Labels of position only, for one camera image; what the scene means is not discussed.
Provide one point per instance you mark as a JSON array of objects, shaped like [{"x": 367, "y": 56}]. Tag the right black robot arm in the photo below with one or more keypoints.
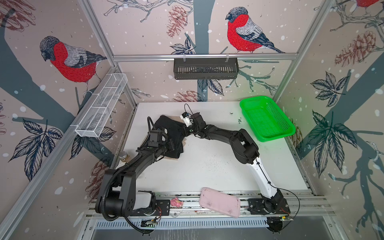
[{"x": 246, "y": 152}]

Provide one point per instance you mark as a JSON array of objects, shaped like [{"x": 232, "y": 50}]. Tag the horizontal aluminium frame bar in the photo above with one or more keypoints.
[{"x": 165, "y": 58}]

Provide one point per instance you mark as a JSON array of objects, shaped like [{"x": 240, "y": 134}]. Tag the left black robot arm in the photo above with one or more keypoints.
[{"x": 118, "y": 196}]

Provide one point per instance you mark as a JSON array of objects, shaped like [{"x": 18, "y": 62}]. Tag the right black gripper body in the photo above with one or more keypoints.
[{"x": 193, "y": 128}]

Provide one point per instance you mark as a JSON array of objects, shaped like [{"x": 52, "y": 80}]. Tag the white mesh wire shelf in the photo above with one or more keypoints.
[{"x": 98, "y": 114}]

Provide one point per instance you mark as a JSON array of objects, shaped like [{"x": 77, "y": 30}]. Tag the small pink toy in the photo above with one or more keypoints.
[{"x": 175, "y": 202}]

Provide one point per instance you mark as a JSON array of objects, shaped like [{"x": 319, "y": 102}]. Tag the black shorts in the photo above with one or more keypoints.
[{"x": 161, "y": 123}]

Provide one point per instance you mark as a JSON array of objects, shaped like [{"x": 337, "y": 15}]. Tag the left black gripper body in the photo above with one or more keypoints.
[{"x": 166, "y": 147}]

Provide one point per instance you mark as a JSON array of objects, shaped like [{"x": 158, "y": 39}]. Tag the spice jar with silver lid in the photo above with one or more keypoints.
[{"x": 123, "y": 157}]

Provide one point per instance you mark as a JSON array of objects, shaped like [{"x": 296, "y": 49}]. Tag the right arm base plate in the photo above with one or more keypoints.
[{"x": 268, "y": 207}]

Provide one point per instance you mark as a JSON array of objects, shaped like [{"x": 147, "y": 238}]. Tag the beige shorts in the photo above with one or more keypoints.
[{"x": 175, "y": 127}]

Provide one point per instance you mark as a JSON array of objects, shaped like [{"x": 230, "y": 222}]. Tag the green plastic basket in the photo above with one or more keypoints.
[{"x": 267, "y": 121}]

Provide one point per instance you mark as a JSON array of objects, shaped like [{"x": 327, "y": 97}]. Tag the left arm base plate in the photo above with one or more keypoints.
[{"x": 162, "y": 208}]

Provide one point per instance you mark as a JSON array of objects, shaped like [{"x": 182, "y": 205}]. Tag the pink plastic tray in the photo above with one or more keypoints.
[{"x": 220, "y": 202}]

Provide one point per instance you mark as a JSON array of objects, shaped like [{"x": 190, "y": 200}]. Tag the black hanging wire basket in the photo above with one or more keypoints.
[{"x": 206, "y": 68}]

